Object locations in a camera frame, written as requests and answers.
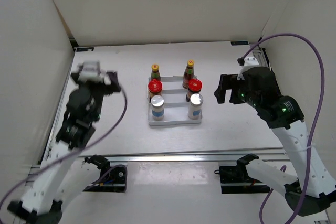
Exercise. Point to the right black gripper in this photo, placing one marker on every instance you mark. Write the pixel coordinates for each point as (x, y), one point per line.
(227, 82)

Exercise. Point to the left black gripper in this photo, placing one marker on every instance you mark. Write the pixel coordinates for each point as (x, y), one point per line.
(109, 87)

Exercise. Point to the red-lid sauce jar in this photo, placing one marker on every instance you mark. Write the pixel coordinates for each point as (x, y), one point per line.
(154, 88)
(194, 86)

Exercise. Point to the tall yellow-cap sauce bottle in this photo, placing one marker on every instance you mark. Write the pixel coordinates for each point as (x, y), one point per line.
(155, 73)
(188, 73)

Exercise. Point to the silver-lid white shaker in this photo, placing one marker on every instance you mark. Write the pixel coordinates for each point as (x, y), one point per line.
(195, 106)
(157, 107)

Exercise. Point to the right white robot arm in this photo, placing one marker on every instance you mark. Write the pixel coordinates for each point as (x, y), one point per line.
(312, 189)

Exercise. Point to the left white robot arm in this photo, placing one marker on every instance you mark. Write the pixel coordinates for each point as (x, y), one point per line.
(54, 186)

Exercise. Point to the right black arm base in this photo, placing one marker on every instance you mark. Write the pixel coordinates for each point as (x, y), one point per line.
(232, 183)

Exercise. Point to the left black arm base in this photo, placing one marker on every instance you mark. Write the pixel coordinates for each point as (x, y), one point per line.
(114, 182)

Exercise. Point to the left black corner label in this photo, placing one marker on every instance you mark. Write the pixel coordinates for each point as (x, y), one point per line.
(85, 49)

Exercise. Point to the black corner label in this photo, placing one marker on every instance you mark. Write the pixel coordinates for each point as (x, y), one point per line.
(239, 43)
(85, 49)

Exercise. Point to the right black corner label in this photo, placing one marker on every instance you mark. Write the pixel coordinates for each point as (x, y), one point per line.
(239, 43)

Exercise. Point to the white divided organizer tray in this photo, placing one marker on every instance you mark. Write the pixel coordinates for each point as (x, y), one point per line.
(175, 105)

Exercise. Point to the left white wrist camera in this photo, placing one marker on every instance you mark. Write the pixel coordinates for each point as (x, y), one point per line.
(90, 71)

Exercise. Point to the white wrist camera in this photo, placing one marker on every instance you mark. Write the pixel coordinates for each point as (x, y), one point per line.
(248, 63)
(90, 71)

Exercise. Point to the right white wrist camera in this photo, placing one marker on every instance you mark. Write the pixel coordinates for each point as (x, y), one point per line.
(248, 63)

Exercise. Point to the aluminium front rail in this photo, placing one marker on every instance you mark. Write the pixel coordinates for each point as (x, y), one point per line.
(267, 154)

